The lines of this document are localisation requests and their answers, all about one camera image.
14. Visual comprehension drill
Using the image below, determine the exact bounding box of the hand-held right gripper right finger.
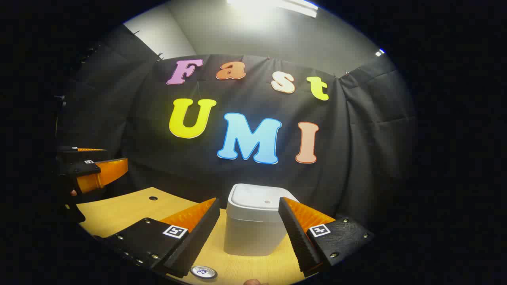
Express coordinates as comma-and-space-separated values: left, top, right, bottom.
278, 197, 375, 277

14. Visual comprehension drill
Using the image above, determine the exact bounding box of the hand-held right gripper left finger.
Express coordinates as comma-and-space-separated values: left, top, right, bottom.
104, 197, 221, 279

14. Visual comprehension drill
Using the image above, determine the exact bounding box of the silver and blue pop can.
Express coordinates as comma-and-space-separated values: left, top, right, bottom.
190, 265, 218, 280

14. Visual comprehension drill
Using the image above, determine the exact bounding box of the white desktop garbage bin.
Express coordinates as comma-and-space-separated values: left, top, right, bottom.
224, 183, 300, 257

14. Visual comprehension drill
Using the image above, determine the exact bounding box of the wooden desktop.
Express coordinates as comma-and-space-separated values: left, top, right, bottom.
76, 187, 317, 285

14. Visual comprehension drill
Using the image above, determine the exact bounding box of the long ceiling light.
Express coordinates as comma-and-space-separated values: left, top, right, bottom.
227, 0, 318, 18

